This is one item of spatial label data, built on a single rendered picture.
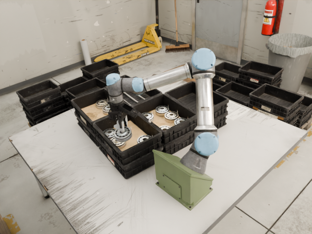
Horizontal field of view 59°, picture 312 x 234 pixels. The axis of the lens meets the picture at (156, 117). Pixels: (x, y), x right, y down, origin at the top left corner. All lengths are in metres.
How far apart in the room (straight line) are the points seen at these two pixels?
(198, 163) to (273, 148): 0.66
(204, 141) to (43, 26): 3.92
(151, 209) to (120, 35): 4.41
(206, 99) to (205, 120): 0.10
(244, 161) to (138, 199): 0.72
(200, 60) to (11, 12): 3.68
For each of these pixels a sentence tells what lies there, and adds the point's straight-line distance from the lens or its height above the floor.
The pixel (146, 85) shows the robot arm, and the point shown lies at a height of 1.24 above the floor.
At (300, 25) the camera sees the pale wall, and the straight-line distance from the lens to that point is 4.30.
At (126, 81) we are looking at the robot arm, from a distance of 1.46.
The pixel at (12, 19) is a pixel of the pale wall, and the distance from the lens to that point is 4.73.
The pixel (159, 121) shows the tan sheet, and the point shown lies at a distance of 1.96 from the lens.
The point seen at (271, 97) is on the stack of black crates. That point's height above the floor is 0.49.
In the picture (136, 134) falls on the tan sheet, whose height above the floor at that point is 0.83.
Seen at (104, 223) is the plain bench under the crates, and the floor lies 0.70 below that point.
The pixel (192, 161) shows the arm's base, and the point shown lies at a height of 0.92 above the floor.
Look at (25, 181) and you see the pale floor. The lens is 3.08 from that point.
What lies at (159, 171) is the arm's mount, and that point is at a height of 0.84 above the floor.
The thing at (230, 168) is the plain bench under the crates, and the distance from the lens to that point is 1.81.
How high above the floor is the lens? 1.96
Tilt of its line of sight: 34 degrees down
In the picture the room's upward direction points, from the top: 5 degrees counter-clockwise
